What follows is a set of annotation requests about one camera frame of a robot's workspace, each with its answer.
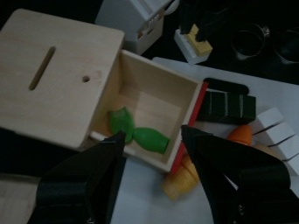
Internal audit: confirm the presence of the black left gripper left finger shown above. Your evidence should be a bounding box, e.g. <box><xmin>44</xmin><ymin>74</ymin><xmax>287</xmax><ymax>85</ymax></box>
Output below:
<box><xmin>27</xmin><ymin>130</ymin><xmax>127</xmax><ymax>224</ymax></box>

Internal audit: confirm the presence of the white sliced toy block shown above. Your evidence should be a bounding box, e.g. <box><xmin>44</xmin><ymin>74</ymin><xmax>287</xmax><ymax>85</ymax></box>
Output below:
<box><xmin>248</xmin><ymin>107</ymin><xmax>299</xmax><ymax>178</ymax></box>

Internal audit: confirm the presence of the white toy house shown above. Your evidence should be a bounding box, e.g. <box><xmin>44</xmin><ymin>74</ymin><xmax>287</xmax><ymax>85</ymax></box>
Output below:
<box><xmin>95</xmin><ymin>0</ymin><xmax>174</xmax><ymax>56</ymax></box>

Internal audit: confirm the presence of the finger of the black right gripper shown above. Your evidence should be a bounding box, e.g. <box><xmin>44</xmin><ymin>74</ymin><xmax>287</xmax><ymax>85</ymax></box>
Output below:
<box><xmin>179</xmin><ymin>0</ymin><xmax>199</xmax><ymax>35</ymax></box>
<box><xmin>195</xmin><ymin>11</ymin><xmax>220</xmax><ymax>42</ymax></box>

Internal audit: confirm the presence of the wooden box with slot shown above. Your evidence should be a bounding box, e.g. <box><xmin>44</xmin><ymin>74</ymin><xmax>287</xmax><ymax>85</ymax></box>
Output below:
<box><xmin>0</xmin><ymin>8</ymin><xmax>127</xmax><ymax>151</ymax></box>

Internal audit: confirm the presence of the smooth green corn husk piece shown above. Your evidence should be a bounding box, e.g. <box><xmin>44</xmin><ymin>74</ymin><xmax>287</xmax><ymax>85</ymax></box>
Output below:
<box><xmin>132</xmin><ymin>127</ymin><xmax>171</xmax><ymax>155</ymax></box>

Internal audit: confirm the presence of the dark round cup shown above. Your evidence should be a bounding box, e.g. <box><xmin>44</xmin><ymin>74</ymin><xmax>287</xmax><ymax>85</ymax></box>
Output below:
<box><xmin>228</xmin><ymin>22</ymin><xmax>271</xmax><ymax>61</ymax></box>
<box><xmin>273</xmin><ymin>26</ymin><xmax>299</xmax><ymax>66</ymax></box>

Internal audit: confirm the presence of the orange toy carrot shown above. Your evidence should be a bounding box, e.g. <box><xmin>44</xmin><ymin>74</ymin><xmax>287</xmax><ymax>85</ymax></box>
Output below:
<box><xmin>227</xmin><ymin>124</ymin><xmax>255</xmax><ymax>146</ymax></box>

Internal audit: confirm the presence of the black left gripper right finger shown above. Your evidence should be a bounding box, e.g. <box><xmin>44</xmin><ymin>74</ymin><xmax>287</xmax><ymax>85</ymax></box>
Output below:
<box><xmin>182</xmin><ymin>125</ymin><xmax>299</xmax><ymax>224</ymax></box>

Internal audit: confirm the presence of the yellow toy corn cob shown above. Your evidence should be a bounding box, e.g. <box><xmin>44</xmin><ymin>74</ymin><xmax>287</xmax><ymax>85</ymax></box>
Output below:
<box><xmin>163</xmin><ymin>154</ymin><xmax>202</xmax><ymax>201</ymax></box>

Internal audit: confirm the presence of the wooden drawer with red front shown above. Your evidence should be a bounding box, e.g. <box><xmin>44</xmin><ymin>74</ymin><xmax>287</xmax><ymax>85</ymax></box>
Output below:
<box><xmin>88</xmin><ymin>49</ymin><xmax>210</xmax><ymax>173</ymax></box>

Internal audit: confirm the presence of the white and yellow toy block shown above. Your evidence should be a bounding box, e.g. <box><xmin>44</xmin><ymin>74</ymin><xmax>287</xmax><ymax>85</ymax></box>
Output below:
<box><xmin>172</xmin><ymin>24</ymin><xmax>214</xmax><ymax>65</ymax></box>

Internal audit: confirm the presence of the green corn husk with velcro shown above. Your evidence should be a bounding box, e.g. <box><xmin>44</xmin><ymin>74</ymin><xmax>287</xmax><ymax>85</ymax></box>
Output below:
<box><xmin>107</xmin><ymin>107</ymin><xmax>136</xmax><ymax>144</ymax></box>

